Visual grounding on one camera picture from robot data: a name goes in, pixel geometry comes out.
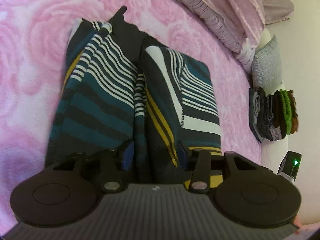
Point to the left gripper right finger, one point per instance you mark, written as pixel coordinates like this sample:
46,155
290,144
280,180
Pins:
184,155

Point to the pink hanging towel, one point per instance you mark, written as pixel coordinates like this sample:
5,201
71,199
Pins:
277,10

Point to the stack of folded clothes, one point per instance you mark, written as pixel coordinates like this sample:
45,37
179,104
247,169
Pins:
272,117

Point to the black device green light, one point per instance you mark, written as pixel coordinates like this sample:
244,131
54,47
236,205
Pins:
290,165

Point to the pink rose bedspread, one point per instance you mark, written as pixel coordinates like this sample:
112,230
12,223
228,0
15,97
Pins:
34,34

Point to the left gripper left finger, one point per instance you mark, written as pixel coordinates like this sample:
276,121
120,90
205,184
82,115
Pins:
127,153

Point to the folded lilac quilt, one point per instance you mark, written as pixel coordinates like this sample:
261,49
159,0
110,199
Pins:
236,23

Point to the striped teal knit sweater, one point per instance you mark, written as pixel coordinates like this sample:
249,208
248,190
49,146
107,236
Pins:
121,84

